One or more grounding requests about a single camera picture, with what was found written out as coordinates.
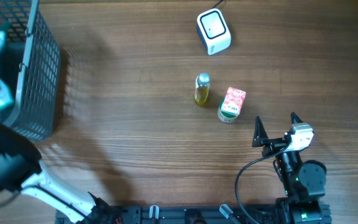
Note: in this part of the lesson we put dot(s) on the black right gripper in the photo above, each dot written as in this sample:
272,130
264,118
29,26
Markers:
261,138

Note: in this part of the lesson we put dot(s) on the red white tissue pack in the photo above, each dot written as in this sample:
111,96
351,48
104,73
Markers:
233,101

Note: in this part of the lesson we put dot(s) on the green lid plastic jar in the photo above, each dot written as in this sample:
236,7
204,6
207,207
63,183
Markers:
225,117

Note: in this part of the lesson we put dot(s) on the yellow Vim liquid bottle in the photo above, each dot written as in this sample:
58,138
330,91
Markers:
202,85

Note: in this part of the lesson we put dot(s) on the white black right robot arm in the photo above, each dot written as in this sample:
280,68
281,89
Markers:
304,181

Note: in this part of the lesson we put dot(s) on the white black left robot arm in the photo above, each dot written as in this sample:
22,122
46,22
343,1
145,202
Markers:
23,172

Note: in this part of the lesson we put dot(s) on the white barcode scanner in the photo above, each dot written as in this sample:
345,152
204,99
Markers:
213,31

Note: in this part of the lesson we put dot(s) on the dark grey plastic basket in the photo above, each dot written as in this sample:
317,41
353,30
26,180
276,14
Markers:
30,66

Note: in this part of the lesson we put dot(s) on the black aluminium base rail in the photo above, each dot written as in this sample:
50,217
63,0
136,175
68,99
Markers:
262,213

